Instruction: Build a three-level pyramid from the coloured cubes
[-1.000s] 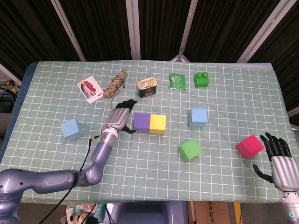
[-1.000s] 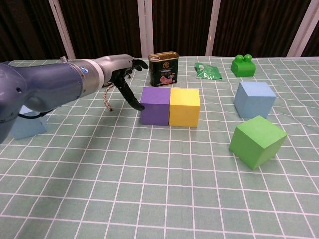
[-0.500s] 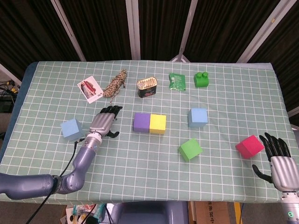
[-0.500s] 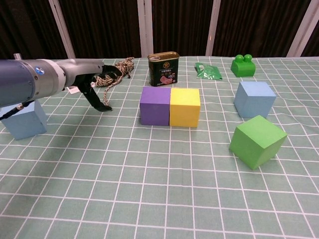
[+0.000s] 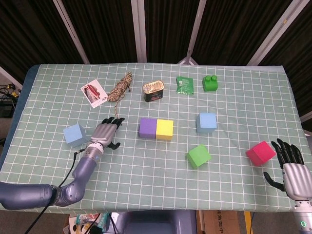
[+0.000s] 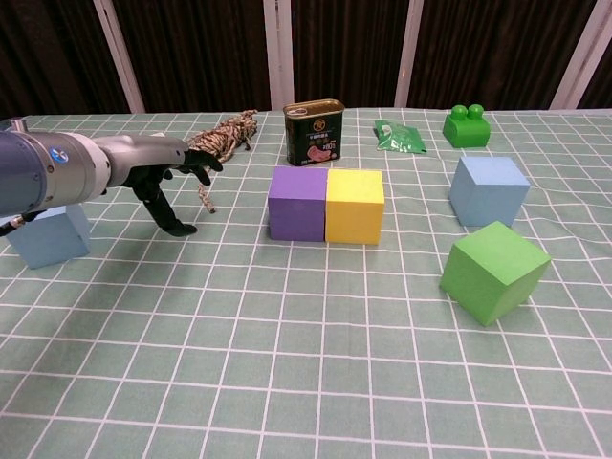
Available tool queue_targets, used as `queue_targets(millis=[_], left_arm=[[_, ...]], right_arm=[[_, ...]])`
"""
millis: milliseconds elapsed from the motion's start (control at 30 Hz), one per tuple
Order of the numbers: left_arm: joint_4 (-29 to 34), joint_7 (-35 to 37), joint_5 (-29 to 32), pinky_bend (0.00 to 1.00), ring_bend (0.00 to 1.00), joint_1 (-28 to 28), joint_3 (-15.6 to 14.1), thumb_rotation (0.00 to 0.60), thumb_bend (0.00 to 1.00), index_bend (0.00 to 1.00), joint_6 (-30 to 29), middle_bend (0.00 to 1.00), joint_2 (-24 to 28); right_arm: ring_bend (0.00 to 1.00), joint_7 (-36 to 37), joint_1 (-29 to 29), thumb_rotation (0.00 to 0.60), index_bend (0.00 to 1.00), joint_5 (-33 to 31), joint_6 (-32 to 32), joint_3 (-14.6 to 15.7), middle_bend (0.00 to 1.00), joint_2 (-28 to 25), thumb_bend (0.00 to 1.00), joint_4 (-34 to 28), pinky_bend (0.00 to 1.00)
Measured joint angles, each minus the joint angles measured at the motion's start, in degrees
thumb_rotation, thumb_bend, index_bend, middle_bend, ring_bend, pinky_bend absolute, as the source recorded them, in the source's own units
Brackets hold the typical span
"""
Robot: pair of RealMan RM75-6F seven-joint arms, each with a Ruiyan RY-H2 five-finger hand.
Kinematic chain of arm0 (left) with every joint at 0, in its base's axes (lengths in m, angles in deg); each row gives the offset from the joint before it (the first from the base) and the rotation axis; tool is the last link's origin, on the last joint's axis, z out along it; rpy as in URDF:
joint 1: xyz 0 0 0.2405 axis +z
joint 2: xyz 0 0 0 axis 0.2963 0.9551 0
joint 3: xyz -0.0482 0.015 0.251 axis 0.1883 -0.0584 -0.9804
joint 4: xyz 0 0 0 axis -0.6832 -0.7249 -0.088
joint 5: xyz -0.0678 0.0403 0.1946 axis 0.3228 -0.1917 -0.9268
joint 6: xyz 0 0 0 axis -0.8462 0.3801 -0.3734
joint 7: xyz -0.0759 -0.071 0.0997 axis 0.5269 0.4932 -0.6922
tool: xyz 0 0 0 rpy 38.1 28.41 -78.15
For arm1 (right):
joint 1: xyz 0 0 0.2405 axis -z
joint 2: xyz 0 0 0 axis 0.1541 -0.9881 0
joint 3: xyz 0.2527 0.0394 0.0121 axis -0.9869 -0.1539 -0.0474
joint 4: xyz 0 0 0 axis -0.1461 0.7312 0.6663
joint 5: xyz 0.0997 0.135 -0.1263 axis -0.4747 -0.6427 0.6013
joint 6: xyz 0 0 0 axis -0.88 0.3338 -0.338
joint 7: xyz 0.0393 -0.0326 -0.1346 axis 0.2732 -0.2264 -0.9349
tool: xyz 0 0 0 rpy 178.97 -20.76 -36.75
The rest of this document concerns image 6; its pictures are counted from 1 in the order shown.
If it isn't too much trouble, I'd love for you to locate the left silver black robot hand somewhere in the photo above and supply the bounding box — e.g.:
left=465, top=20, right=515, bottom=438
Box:
left=95, top=135, right=224, bottom=237

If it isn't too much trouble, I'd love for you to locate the purple foam cube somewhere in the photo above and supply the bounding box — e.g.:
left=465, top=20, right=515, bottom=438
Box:
left=267, top=166, right=330, bottom=242

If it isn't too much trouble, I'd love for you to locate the yellow foam cube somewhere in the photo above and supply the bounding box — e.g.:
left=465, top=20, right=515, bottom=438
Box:
left=324, top=168, right=386, bottom=246

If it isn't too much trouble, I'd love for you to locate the light blue foam cube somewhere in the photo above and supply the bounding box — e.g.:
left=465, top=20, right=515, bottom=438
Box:
left=448, top=156, right=531, bottom=228
left=8, top=203, right=92, bottom=270

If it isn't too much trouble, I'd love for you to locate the green foam cube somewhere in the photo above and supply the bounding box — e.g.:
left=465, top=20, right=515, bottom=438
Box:
left=439, top=221, right=552, bottom=327

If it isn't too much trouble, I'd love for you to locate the black curtain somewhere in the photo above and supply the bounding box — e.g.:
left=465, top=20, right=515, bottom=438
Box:
left=0, top=0, right=612, bottom=120

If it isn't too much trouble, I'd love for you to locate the dark green luncheon meat can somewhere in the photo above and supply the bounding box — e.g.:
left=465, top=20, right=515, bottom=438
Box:
left=282, top=98, right=347, bottom=167

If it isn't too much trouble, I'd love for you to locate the green snack packet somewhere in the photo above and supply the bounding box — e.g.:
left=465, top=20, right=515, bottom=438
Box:
left=373, top=119, right=428, bottom=155

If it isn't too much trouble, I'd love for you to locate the green checkered tablecloth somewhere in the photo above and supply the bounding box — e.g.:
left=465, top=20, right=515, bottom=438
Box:
left=0, top=107, right=612, bottom=459

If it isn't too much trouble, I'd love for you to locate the green toy building brick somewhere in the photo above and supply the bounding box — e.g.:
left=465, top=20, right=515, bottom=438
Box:
left=442, top=103, right=492, bottom=148

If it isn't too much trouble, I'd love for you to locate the braided rope bundle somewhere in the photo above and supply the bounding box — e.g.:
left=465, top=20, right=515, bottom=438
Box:
left=185, top=109, right=259, bottom=215

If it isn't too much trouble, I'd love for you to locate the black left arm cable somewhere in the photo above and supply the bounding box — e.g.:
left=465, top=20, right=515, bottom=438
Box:
left=0, top=209, right=42, bottom=236

